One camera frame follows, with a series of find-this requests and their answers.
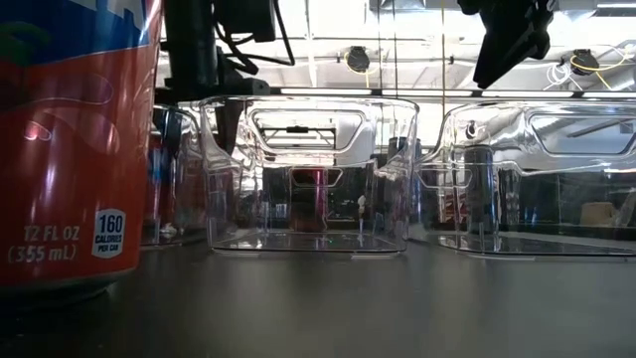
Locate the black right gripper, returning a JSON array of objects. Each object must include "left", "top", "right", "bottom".
[{"left": 456, "top": 0, "right": 556, "bottom": 90}]

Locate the clear plastic bin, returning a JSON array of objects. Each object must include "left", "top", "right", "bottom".
[
  {"left": 198, "top": 95, "right": 421, "bottom": 256},
  {"left": 409, "top": 100, "right": 636, "bottom": 260},
  {"left": 141, "top": 103, "right": 213, "bottom": 248}
]

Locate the black background station frame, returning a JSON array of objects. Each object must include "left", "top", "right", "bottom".
[{"left": 257, "top": 125, "right": 338, "bottom": 150}]

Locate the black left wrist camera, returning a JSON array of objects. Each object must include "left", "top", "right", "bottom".
[{"left": 218, "top": 0, "right": 277, "bottom": 44}]

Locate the person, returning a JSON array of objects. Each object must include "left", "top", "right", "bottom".
[{"left": 356, "top": 193, "right": 369, "bottom": 235}]

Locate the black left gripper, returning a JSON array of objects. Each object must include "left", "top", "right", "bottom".
[{"left": 154, "top": 0, "right": 272, "bottom": 156}]

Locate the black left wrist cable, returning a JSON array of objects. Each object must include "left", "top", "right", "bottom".
[{"left": 213, "top": 0, "right": 297, "bottom": 76}]

